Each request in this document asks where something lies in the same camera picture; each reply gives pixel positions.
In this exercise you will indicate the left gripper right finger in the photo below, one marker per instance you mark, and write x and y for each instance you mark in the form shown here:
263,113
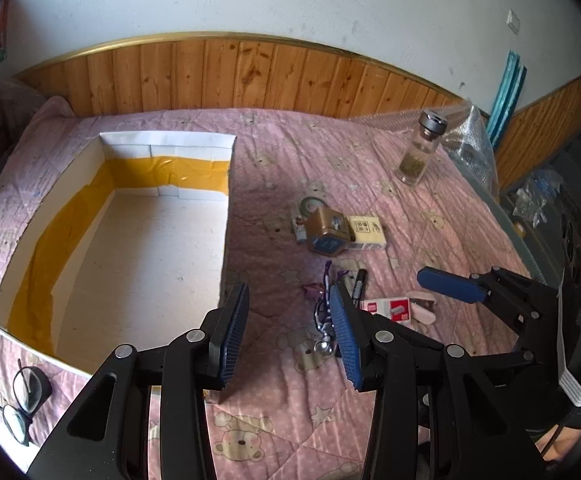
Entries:
351,336

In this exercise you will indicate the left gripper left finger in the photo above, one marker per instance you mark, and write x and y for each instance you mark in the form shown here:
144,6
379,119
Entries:
227,336

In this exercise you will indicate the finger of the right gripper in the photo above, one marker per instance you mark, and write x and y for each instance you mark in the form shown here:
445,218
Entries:
451,285

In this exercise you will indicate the purple toy figure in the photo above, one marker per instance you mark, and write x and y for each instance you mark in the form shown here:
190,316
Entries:
322,318

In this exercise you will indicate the red staples box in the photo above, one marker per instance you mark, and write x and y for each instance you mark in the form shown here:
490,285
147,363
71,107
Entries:
397,309

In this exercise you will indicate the black marker pen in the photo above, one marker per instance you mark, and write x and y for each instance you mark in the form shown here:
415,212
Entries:
359,286

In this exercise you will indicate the gold blue tin box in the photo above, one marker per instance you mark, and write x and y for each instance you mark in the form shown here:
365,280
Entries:
327,231

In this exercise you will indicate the clear toothpick tube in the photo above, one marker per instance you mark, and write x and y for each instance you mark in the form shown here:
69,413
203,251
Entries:
299,228

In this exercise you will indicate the pink bear quilt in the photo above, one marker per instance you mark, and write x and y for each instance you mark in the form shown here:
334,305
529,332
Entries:
320,425

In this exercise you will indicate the cream cardboard packet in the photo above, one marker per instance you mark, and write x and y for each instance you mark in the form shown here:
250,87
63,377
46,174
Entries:
366,233

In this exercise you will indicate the glass tea bottle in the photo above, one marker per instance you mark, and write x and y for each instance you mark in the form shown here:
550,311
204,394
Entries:
424,141

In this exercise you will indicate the white cardboard box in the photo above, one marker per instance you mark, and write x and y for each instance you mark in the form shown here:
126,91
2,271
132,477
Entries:
127,247

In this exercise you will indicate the clear plastic bag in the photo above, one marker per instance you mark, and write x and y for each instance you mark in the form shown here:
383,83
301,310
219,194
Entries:
466,139

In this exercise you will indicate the green tape roll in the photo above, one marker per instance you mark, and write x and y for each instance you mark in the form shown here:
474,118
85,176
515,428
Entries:
309,204

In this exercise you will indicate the black eyeglasses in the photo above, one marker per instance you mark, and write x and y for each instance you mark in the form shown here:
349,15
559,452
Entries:
31,389

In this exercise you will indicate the teal foam strips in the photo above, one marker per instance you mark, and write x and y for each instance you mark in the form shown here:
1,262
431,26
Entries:
507,97

